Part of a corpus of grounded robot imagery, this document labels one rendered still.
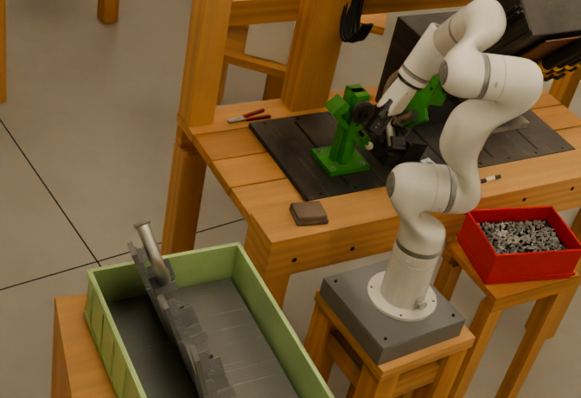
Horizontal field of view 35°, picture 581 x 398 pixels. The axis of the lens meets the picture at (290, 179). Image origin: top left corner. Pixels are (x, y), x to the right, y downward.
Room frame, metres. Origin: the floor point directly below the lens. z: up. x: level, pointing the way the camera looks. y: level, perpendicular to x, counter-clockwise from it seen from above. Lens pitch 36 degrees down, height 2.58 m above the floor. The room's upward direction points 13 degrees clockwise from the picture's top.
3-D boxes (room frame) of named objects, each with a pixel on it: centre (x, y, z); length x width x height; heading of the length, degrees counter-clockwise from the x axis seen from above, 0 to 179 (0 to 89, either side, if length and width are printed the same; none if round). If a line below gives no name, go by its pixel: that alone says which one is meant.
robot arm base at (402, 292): (1.87, -0.36, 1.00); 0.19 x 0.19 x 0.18
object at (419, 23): (2.88, -0.40, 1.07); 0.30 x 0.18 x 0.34; 126
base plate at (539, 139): (2.70, -0.39, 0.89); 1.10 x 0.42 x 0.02; 126
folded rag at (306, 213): (2.13, -0.07, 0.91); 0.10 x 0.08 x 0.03; 115
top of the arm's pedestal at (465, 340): (1.87, -0.36, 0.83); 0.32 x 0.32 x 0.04; 39
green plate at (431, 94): (2.61, -0.37, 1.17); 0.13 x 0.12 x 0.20; 126
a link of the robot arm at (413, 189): (1.87, -0.32, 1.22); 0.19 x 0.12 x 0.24; 103
